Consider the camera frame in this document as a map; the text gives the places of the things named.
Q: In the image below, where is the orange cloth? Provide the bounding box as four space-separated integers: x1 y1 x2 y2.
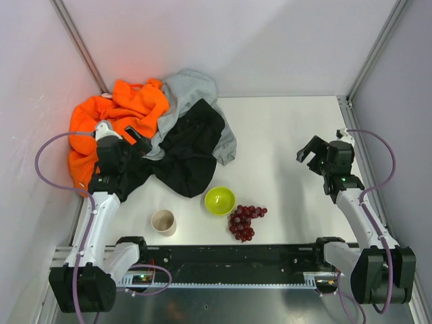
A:
68 78 169 190

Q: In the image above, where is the large black cloth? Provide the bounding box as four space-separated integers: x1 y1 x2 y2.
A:
120 99 225 202

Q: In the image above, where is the grey sweatshirt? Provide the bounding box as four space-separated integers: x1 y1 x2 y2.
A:
144 69 237 165

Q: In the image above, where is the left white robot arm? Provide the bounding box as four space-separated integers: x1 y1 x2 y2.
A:
49 120 146 313

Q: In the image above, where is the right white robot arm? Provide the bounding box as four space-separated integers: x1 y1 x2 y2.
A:
296 130 416 306

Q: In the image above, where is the beige cup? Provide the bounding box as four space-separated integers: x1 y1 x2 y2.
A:
151 209 177 237

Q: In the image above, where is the lime green bowl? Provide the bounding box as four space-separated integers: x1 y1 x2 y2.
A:
204 186 236 216

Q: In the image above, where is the red grape bunch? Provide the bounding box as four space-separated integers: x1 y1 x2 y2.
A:
227 205 268 243

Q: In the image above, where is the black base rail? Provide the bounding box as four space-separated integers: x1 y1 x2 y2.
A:
127 243 335 284

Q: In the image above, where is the grey cable duct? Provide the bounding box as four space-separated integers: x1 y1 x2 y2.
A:
117 271 338 293

